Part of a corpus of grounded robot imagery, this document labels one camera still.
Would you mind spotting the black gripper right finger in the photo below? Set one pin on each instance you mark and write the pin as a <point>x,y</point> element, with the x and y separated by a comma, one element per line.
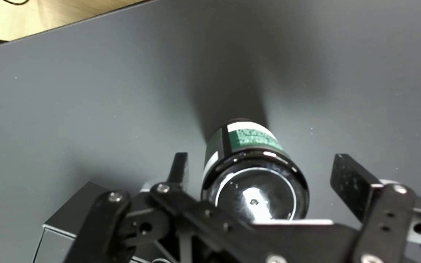
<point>391,214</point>

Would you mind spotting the small dark green-labelled bottle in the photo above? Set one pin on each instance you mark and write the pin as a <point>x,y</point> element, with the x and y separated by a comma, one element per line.
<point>255,176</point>

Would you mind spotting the black rectangular box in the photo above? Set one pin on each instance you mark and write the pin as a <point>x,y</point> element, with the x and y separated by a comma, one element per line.
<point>66,214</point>

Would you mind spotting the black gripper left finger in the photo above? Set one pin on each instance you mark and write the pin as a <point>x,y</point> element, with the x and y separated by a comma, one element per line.
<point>123,220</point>

